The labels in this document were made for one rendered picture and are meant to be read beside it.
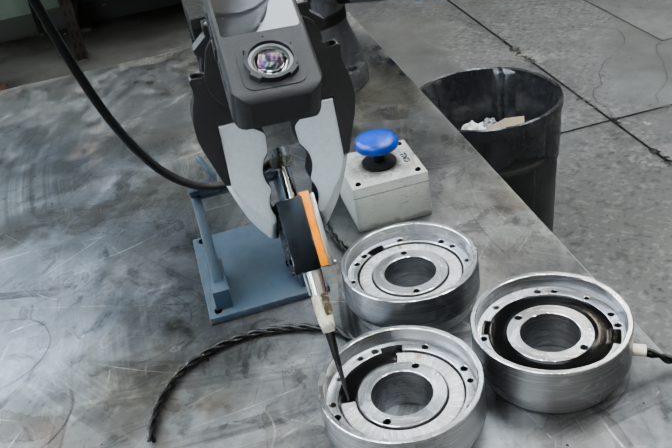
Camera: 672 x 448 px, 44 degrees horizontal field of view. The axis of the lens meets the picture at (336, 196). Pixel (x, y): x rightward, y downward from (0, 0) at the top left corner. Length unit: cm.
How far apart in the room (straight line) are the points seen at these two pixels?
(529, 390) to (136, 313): 34
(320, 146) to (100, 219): 41
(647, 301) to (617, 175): 55
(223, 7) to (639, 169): 207
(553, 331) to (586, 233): 156
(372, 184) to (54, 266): 31
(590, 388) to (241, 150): 26
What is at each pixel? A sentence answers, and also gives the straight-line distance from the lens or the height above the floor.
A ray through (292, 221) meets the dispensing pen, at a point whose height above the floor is 94.
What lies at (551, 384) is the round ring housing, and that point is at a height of 83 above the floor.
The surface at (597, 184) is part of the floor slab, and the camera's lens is 236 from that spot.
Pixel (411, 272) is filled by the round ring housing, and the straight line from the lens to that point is 67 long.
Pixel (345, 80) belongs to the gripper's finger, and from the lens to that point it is 49.
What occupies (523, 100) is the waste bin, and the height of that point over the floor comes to 36.
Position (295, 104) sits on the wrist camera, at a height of 105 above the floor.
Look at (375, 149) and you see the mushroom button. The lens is 73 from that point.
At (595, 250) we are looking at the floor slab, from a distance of 210.
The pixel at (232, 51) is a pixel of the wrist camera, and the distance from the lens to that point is 41.
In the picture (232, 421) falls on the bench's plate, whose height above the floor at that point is 80.
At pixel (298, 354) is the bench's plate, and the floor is 80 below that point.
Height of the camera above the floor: 121
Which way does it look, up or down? 30 degrees down
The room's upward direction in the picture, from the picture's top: 10 degrees counter-clockwise
